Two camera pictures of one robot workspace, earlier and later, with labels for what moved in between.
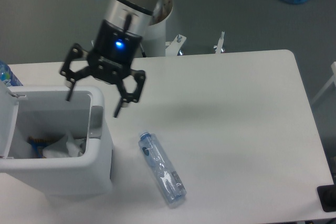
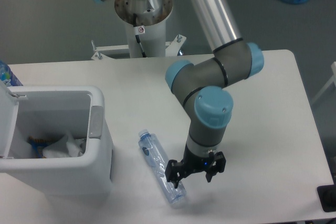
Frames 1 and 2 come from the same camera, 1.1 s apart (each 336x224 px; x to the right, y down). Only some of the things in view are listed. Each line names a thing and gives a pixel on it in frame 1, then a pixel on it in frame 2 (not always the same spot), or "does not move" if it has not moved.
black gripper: x=114 y=50 to x=190 y=164
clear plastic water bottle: x=173 y=190 does not move
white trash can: x=43 y=112 does not move
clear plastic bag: x=69 y=147 does not move
